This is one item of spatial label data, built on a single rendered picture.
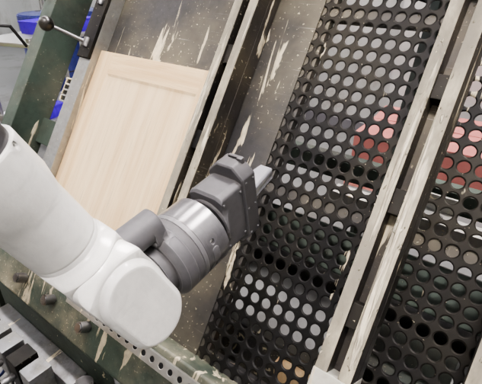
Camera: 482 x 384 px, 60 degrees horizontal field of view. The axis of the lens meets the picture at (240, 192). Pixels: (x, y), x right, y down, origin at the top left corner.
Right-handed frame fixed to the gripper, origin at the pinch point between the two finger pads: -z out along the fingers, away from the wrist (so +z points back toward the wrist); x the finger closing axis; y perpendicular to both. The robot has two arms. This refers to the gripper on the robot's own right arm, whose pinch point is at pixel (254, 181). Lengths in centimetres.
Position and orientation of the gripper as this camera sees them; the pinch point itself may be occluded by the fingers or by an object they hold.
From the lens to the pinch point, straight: 57.2
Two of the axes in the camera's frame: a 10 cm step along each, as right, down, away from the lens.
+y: -7.9, -3.0, 5.3
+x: -1.0, -8.0, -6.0
